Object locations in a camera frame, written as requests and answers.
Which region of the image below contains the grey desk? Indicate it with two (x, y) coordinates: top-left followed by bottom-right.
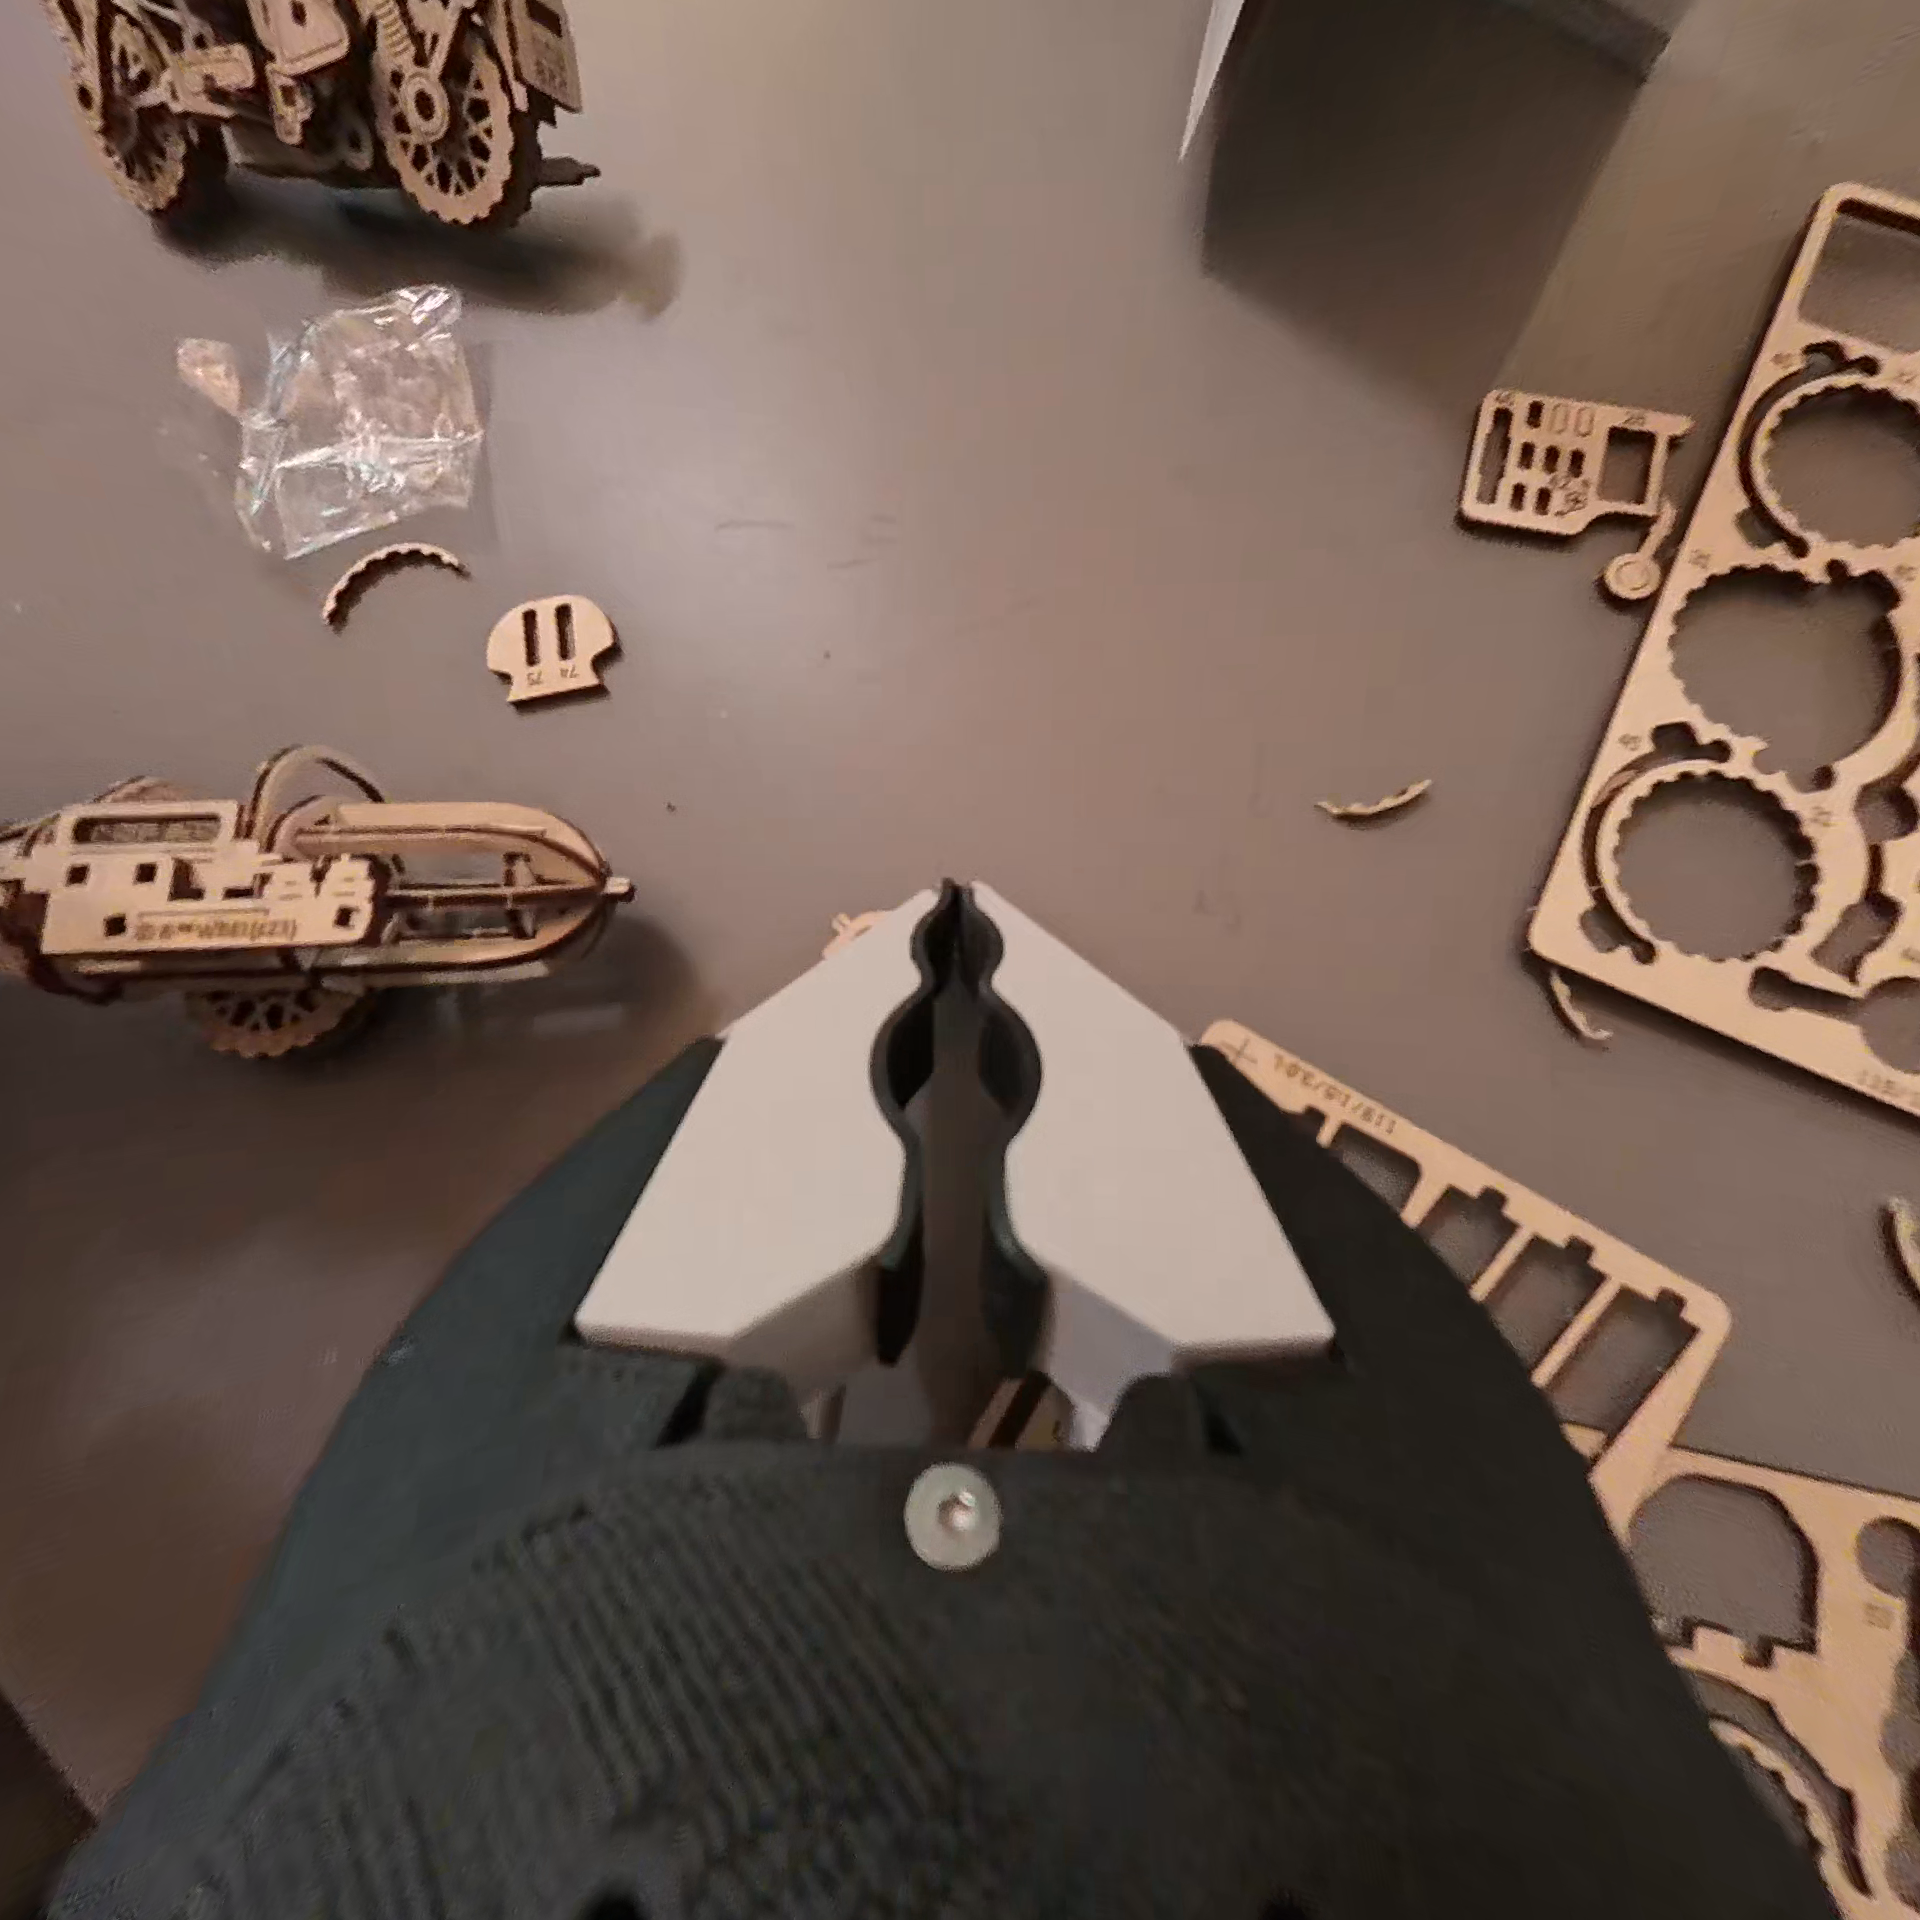
(0, 0), (1920, 1920)

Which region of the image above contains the wooden sheet with oval cutouts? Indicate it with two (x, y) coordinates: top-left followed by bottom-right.
(1591, 1447), (1920, 1920)

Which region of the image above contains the wooden sidecar model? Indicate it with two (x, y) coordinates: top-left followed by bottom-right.
(0, 744), (635, 1063)

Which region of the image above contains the white printed model box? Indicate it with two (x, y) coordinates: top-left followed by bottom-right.
(1178, 0), (1673, 271)

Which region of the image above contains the wooden toothed arc piece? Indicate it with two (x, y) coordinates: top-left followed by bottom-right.
(321, 540), (472, 628)

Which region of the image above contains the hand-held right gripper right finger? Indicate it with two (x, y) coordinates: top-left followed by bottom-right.
(968, 880), (1338, 1452)

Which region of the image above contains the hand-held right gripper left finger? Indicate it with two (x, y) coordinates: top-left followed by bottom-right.
(574, 881), (966, 1421)

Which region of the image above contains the wooden parts sheet with slots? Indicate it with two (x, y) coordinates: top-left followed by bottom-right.
(1200, 1018), (1736, 1487)

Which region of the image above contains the crumpled clear plastic bag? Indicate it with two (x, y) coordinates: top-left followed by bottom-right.
(176, 285), (487, 559)

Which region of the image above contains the wooden slotted round piece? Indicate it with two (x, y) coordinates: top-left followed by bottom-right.
(487, 596), (623, 706)

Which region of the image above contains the wooden grid piece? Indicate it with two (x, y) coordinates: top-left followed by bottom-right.
(1458, 386), (1694, 600)

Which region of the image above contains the wooden motorcycle model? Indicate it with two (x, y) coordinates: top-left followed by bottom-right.
(47, 0), (601, 225)

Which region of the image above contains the wooden sheet with gear cutouts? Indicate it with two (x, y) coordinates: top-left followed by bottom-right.
(1528, 182), (1920, 1119)

